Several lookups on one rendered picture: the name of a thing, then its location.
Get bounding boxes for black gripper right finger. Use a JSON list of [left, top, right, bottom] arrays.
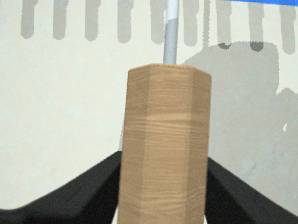
[[205, 157, 298, 224]]

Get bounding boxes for wooden-handled tool with thin grey shaft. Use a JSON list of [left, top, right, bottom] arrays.
[[117, 0, 212, 224]]

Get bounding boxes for blue flat strip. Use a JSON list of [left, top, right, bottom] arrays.
[[225, 0, 298, 6]]

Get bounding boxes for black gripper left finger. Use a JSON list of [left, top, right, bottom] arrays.
[[0, 151, 122, 224]]

